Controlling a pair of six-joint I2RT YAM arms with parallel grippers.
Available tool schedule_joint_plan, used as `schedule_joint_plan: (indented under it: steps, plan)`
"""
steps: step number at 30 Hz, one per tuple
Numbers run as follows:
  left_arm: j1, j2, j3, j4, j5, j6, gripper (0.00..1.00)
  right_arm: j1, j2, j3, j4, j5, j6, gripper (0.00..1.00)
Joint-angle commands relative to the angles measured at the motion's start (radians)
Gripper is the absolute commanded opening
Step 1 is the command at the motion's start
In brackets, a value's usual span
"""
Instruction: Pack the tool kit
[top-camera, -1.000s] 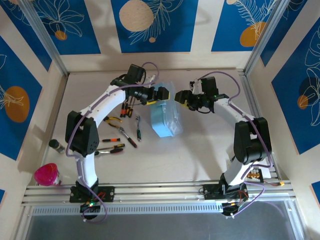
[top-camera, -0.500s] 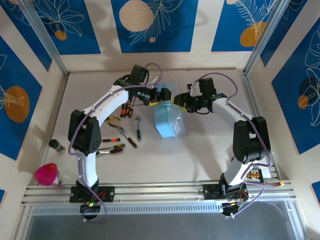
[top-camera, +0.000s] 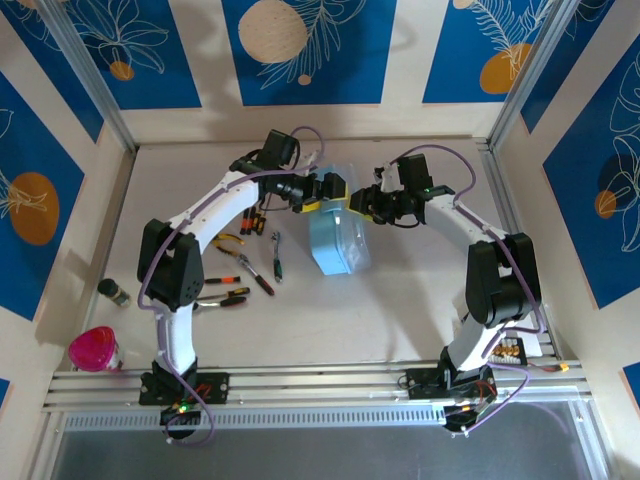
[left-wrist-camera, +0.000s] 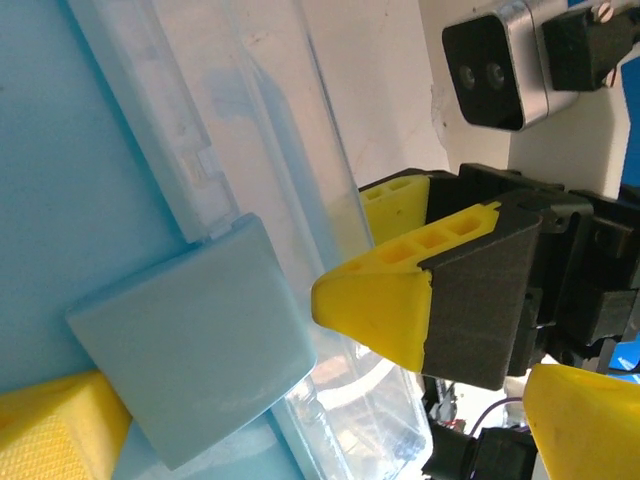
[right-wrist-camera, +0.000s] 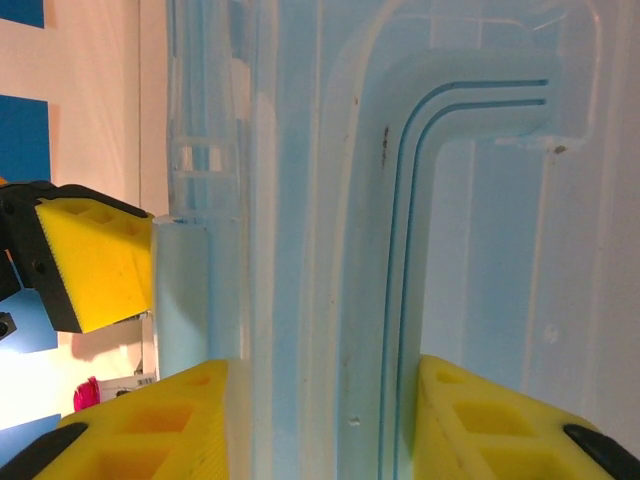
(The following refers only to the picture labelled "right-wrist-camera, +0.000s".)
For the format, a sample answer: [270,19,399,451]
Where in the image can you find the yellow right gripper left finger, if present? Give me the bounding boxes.
[0,358,232,480]

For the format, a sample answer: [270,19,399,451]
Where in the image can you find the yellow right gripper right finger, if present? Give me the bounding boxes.
[413,354,640,480]

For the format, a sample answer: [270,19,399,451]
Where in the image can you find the blue tool box clear lid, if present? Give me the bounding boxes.
[149,0,640,480]

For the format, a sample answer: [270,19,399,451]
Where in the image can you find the pink plastic cup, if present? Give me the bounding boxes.
[72,372,156,414]

